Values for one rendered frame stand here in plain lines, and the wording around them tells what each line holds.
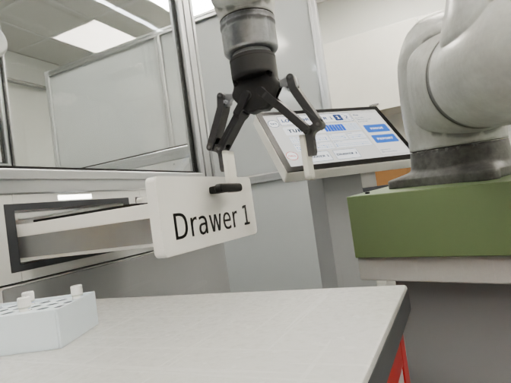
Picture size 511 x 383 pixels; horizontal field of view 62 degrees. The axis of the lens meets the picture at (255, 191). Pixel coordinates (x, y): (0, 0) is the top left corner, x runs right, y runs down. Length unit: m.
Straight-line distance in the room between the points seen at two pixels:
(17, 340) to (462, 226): 0.56
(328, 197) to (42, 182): 0.95
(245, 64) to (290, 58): 1.73
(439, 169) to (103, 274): 0.66
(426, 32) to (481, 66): 0.22
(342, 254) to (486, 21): 1.09
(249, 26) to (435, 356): 0.60
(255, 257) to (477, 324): 1.82
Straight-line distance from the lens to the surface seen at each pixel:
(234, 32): 0.70
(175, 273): 1.11
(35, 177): 0.84
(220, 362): 0.33
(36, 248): 0.78
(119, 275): 0.96
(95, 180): 0.94
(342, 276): 1.52
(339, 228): 1.51
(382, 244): 0.71
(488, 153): 0.74
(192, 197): 0.64
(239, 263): 2.50
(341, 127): 1.58
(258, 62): 0.68
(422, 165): 0.75
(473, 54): 0.56
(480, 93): 0.58
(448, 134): 0.73
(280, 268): 2.39
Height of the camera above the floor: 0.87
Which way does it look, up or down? 2 degrees up
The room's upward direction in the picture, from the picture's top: 8 degrees counter-clockwise
